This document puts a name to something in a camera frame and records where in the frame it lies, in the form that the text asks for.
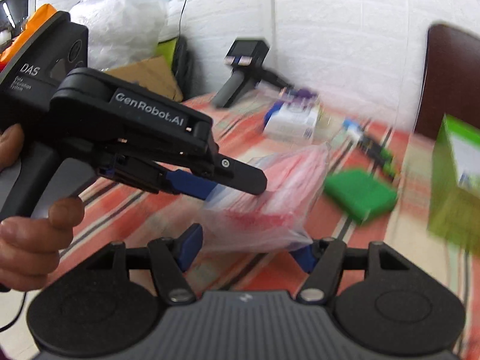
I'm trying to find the clear bag with pink contents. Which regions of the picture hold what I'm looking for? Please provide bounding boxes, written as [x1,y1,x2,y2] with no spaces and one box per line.
[198,143,330,253]

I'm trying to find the person's left hand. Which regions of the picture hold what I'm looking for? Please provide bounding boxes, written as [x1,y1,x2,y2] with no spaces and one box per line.
[0,123,86,293]

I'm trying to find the green flat box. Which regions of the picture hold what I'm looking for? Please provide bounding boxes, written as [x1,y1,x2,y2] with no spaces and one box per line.
[324,169,398,224]

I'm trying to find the brown cardboard box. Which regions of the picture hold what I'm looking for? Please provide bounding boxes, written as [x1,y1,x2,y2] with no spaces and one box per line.
[105,56,184,102]

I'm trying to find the white plastic bag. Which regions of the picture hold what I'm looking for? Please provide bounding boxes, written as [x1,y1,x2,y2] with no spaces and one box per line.
[69,0,167,71]

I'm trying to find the white blue HP box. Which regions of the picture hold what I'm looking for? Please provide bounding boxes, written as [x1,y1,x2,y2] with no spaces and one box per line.
[263,101,321,145]

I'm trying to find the black green markers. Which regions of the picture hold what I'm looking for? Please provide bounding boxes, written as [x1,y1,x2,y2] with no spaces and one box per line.
[342,119,397,181]

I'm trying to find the spare black handheld gripper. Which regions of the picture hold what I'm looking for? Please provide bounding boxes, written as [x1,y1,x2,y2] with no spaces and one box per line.
[211,38,294,109]

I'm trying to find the purple small object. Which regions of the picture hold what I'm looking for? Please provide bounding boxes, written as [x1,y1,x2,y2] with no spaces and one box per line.
[289,88,318,100]

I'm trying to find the green cardboard box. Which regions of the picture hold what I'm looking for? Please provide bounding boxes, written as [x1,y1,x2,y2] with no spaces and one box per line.
[429,115,480,254]

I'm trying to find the dark brown headboard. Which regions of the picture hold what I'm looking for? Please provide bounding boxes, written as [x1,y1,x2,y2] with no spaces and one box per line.
[414,23,480,139]

